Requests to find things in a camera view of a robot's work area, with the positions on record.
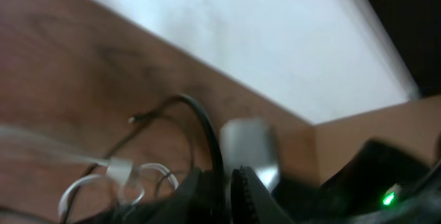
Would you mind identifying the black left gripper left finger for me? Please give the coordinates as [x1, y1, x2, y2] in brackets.
[113, 169, 202, 224]

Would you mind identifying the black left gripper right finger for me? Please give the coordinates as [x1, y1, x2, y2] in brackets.
[231, 167, 293, 224]

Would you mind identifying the white cable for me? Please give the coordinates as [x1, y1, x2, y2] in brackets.
[0, 125, 180, 218]

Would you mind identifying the black cable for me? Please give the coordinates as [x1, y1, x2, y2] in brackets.
[61, 93, 227, 224]

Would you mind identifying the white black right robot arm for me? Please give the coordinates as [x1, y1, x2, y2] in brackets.
[273, 139, 440, 223]

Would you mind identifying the brown cardboard side panel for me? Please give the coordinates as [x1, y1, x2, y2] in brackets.
[315, 96, 440, 183]

